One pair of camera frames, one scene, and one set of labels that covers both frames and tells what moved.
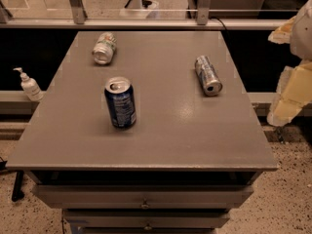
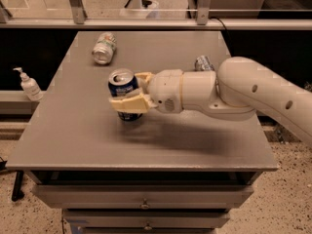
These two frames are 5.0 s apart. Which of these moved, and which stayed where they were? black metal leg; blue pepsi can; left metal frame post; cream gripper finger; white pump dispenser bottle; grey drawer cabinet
Moved: blue pepsi can; cream gripper finger
Stayed: left metal frame post; white pump dispenser bottle; grey drawer cabinet; black metal leg
